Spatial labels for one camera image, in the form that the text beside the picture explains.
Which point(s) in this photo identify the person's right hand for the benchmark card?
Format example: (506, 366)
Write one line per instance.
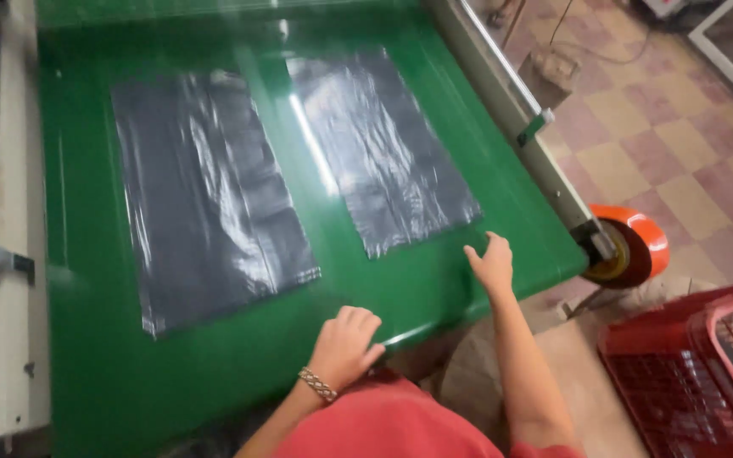
(495, 267)

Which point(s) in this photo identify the person's left hand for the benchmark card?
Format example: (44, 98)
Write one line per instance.
(341, 347)

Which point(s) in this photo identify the person's red shirt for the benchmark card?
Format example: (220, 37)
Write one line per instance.
(398, 420)

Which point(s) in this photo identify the green conveyor belt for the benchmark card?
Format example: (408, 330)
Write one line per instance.
(277, 254)

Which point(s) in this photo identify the orange wheel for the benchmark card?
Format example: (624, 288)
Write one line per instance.
(630, 248)

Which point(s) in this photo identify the small black plastic bag stack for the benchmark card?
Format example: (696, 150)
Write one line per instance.
(379, 152)

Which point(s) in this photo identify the large black plastic bag stack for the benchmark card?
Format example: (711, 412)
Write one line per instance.
(207, 203)

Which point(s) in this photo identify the grey concrete block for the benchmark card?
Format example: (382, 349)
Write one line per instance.
(548, 76)

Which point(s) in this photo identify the red plastic crate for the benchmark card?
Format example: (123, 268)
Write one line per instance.
(665, 375)

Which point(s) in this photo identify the cream machine side rail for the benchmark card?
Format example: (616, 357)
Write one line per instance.
(519, 121)
(20, 254)

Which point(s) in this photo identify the white frame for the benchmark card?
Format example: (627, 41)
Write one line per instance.
(732, 44)

